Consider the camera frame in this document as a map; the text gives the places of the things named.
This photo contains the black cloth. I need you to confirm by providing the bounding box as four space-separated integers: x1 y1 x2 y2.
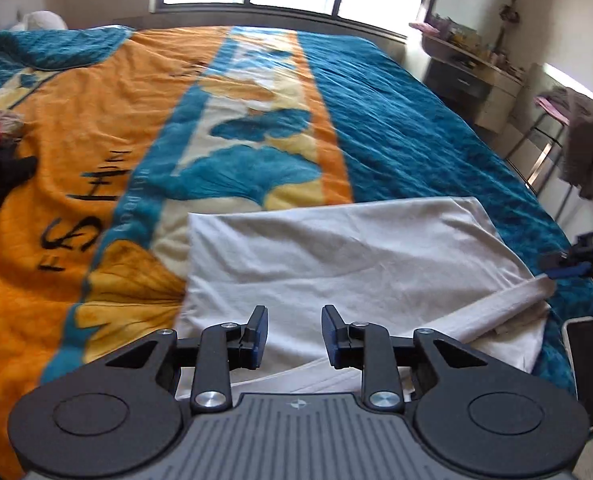
0 145 40 218

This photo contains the dark tall ornament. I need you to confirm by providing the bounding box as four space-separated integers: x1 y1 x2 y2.
497 0 521 57

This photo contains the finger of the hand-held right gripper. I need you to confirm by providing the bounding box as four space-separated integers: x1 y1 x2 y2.
539 251 577 272
547 261 593 282

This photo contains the tan crumpled cloth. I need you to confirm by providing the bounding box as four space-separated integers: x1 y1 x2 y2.
0 109 26 139

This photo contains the beige t-shirt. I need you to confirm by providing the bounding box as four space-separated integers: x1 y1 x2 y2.
174 195 557 396

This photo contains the pink cloth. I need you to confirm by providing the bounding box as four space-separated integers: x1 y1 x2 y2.
534 95 571 122

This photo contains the cream dressing table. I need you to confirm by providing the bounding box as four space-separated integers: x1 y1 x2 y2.
419 35 527 132

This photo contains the teal and orange printed blanket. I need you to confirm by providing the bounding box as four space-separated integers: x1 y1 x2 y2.
0 25 593 461

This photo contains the brown garment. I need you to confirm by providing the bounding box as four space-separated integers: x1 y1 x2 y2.
559 86 593 201

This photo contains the row of cosmetic bottles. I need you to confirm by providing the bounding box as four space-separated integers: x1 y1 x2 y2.
427 15 525 78

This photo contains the white pillow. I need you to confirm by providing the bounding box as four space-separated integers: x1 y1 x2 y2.
11 10 68 32

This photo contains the white case smartphone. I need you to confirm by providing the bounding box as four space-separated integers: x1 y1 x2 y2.
561 317 593 433

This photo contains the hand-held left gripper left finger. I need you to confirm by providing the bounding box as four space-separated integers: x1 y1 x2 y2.
104 305 270 413

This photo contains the black metal chair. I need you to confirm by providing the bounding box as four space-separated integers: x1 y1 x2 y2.
505 95 593 223

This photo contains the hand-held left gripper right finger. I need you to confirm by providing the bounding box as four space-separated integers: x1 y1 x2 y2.
321 305 495 411

